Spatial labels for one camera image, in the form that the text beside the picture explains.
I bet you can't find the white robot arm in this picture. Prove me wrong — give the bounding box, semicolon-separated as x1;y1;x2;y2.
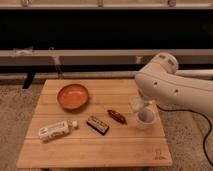
135;52;213;117

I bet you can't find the white ceramic cup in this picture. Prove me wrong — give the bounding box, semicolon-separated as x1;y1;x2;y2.
136;107;156;130

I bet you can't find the dark red snack wrapper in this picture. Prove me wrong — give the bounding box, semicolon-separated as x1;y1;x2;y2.
108;110;126;124

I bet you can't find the brown chocolate bar box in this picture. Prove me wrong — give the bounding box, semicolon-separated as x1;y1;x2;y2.
86;116;109;135

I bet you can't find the orange bowl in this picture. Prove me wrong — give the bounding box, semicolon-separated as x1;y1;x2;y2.
57;84;89;110

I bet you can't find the wooden table board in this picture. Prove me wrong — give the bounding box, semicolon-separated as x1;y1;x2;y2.
17;79;172;169

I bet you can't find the white plastic bottle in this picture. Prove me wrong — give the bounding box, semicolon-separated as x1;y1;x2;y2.
38;120;79;142

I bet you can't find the black power cable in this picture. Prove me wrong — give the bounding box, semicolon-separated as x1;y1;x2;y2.
156;104;213;168

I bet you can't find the grey metal rail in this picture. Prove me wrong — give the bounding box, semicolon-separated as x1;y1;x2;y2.
0;49;213;66

